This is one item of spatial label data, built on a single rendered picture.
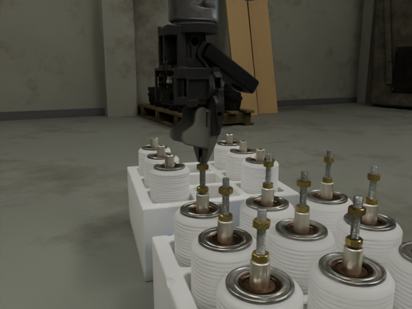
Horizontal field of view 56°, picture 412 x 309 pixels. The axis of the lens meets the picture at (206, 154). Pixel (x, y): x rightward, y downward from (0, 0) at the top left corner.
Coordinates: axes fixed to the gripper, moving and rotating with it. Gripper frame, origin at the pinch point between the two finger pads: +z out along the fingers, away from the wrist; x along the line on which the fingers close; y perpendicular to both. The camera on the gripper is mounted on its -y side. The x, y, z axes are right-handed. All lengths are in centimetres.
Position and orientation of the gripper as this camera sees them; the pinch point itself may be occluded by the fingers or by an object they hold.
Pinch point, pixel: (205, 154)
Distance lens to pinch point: 63.1
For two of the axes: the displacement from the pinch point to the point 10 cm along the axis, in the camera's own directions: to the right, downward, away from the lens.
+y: -8.6, 1.1, -4.9
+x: 5.0, 1.9, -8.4
